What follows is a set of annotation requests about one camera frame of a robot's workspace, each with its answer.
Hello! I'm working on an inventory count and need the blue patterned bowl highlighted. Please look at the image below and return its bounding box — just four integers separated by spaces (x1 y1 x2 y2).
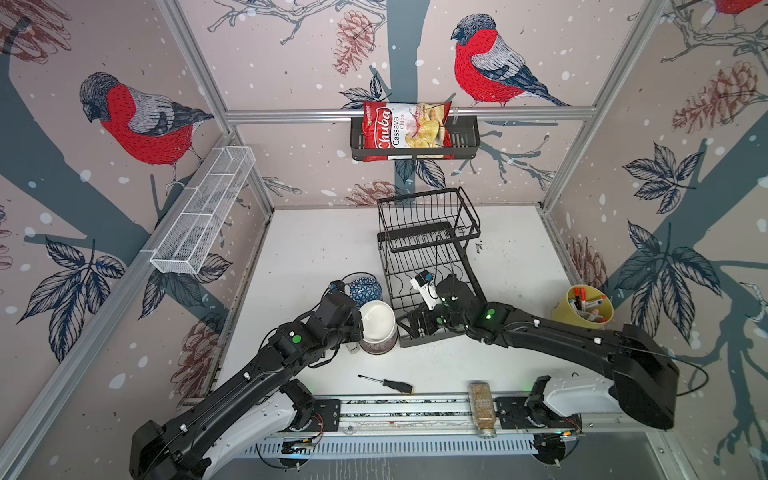
347 275 383 308

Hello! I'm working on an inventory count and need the white ceramic bowl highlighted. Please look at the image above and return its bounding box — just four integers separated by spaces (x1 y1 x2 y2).
360 300 397 344

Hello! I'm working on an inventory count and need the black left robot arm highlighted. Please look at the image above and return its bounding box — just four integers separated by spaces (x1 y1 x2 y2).
129 291 363 479

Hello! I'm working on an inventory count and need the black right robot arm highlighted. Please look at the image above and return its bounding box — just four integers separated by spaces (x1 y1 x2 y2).
406 271 679 430

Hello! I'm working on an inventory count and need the pink ribbed bowl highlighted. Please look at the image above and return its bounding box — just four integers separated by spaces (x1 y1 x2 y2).
359 335 398 355

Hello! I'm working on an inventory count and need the grain filled jar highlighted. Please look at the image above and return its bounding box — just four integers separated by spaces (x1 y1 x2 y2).
468 382 497 438

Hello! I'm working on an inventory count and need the black yellow screwdriver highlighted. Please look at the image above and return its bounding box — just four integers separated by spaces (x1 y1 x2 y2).
357 374 414 395

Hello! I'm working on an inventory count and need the yellow cup holder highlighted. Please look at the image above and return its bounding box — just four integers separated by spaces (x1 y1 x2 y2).
551 285 614 328

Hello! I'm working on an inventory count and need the red marker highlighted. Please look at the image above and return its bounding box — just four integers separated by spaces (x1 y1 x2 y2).
573 287 586 310

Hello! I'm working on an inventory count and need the red chips bag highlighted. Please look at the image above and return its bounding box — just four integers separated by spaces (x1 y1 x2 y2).
363 101 453 150

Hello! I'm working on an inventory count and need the black wire dish rack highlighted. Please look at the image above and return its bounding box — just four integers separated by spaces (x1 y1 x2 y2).
376 187 486 348

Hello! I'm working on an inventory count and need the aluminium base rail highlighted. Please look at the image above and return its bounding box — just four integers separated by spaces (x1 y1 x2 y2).
239 392 649 464

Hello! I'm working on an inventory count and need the white mesh wall shelf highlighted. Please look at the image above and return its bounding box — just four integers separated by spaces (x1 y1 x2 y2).
150 146 255 275

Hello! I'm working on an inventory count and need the black wall basket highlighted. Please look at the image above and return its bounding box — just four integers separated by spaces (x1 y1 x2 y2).
350 116 480 162

